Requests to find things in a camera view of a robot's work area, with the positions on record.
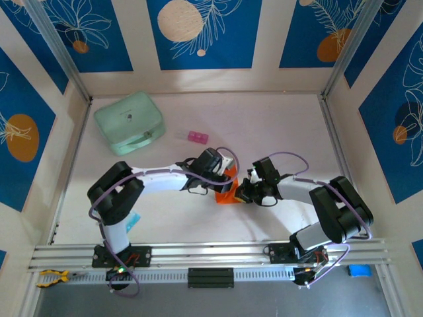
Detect orange square paper sheet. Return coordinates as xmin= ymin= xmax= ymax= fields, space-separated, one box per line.
xmin=213 ymin=166 xmax=245 ymax=206

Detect pink and clear pill box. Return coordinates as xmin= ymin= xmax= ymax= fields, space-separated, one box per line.
xmin=176 ymin=130 xmax=210 ymax=145

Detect mint green zip case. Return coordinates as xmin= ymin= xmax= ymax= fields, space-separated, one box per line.
xmin=93 ymin=91 xmax=167 ymax=157

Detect light blue wipes packet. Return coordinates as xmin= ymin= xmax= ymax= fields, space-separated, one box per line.
xmin=125 ymin=211 xmax=141 ymax=234

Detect blue sponge block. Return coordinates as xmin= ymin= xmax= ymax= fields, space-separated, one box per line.
xmin=346 ymin=264 xmax=373 ymax=278

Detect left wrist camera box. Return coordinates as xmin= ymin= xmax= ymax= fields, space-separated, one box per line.
xmin=216 ymin=155 xmax=237 ymax=173

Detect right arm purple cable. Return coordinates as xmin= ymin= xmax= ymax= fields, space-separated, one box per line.
xmin=268 ymin=151 xmax=374 ymax=288

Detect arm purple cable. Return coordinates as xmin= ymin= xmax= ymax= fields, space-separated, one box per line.
xmin=89 ymin=146 xmax=241 ymax=299
xmin=268 ymin=151 xmax=374 ymax=288

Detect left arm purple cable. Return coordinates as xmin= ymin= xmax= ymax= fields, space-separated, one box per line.
xmin=89 ymin=146 xmax=241 ymax=299

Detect aluminium mounting rail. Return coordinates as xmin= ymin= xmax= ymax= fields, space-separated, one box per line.
xmin=28 ymin=238 xmax=391 ymax=270

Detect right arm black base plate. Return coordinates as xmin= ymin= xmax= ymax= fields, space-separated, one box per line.
xmin=268 ymin=243 xmax=330 ymax=265

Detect black ribbed bracket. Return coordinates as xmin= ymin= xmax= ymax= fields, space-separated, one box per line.
xmin=187 ymin=267 xmax=235 ymax=289

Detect aluminium side rail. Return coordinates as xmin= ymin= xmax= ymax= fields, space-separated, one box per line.
xmin=319 ymin=95 xmax=371 ymax=237
xmin=49 ymin=98 xmax=93 ymax=245

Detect slotted grey cable duct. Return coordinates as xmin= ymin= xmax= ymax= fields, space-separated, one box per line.
xmin=35 ymin=266 xmax=298 ymax=287

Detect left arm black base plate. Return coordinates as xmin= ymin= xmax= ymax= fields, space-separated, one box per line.
xmin=91 ymin=246 xmax=152 ymax=268

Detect aluminium frame post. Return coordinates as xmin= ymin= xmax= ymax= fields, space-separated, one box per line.
xmin=322 ymin=0 xmax=406 ymax=100
xmin=24 ymin=0 xmax=93 ymax=103

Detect yellow handled pliers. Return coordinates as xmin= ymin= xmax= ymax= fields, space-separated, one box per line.
xmin=36 ymin=269 xmax=89 ymax=287

